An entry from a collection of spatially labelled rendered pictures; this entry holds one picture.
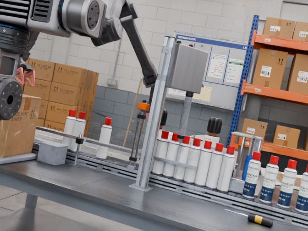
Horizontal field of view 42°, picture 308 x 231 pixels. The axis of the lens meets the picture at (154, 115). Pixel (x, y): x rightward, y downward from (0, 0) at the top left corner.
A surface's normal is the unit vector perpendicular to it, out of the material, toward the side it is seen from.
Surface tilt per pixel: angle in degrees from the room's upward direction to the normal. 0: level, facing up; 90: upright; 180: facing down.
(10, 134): 90
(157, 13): 90
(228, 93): 90
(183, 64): 90
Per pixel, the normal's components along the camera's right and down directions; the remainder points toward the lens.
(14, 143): 0.96, 0.20
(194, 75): 0.57, 0.15
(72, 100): -0.14, 0.03
